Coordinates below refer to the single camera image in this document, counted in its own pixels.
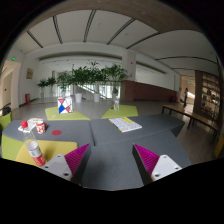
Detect wooden bookshelf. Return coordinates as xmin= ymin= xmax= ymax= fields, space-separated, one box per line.
xmin=193 ymin=71 xmax=220 ymax=120

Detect red round coaster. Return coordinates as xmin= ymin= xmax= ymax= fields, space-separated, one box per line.
xmin=52 ymin=130 xmax=62 ymax=135

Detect potted plant white pot centre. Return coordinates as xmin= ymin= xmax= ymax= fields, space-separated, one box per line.
xmin=88 ymin=61 xmax=106 ymax=103

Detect grey curved table left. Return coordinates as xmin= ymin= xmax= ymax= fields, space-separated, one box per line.
xmin=3 ymin=120 xmax=94 ymax=146

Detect distant clear water bottle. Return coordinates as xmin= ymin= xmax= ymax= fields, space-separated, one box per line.
xmin=114 ymin=96 xmax=120 ymax=111

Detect colourful geometric cube box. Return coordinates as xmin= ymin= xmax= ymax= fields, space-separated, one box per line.
xmin=58 ymin=97 xmax=73 ymax=114

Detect red white patterned cup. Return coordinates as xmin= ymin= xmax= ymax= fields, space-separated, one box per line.
xmin=36 ymin=121 xmax=47 ymax=134

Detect long wooden bench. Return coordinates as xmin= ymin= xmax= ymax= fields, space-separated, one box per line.
xmin=162 ymin=105 xmax=219 ymax=134

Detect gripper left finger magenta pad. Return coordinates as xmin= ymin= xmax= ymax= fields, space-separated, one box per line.
xmin=42 ymin=143 xmax=91 ymax=184

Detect yellow white booklet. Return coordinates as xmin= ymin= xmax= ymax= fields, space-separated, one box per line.
xmin=109 ymin=117 xmax=142 ymax=133

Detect potted plant white pot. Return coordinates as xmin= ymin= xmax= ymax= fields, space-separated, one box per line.
xmin=72 ymin=67 xmax=87 ymax=103
xmin=88 ymin=61 xmax=106 ymax=103

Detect yellow-green table with cube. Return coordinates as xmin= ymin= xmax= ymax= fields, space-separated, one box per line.
xmin=45 ymin=107 xmax=88 ymax=121

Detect brown reception counter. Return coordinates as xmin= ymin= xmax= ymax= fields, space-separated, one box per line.
xmin=120 ymin=80 xmax=177 ymax=102

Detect standing person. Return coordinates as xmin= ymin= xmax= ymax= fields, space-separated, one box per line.
xmin=183 ymin=87 xmax=188 ymax=108

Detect framed wall picture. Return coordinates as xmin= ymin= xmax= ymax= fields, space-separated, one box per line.
xmin=26 ymin=68 xmax=34 ymax=79

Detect magazine near the cup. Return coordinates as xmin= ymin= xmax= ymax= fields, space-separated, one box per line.
xmin=18 ymin=118 xmax=43 ymax=131

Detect red fire extinguisher box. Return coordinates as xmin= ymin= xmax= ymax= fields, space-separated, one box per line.
xmin=25 ymin=94 xmax=30 ymax=104

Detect clear water bottle red cap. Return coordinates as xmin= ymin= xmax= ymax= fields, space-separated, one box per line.
xmin=21 ymin=120 xmax=46 ymax=167

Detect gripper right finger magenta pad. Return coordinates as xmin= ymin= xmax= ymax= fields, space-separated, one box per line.
xmin=132 ymin=144 xmax=181 ymax=185

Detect far left potted plants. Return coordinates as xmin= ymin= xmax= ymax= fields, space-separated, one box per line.
xmin=37 ymin=77 xmax=56 ymax=97

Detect potted plant white pot left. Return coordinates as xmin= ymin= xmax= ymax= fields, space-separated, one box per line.
xmin=72 ymin=67 xmax=87 ymax=103

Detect yellow-green table with bottle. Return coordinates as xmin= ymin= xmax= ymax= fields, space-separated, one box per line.
xmin=102 ymin=105 xmax=138 ymax=119

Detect grey table right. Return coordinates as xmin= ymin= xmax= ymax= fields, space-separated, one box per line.
xmin=82 ymin=114 xmax=191 ymax=191

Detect green chair left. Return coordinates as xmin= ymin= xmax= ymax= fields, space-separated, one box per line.
xmin=0 ymin=113 xmax=12 ymax=131

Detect potted plant right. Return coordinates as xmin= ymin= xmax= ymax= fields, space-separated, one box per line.
xmin=105 ymin=64 xmax=127 ymax=99

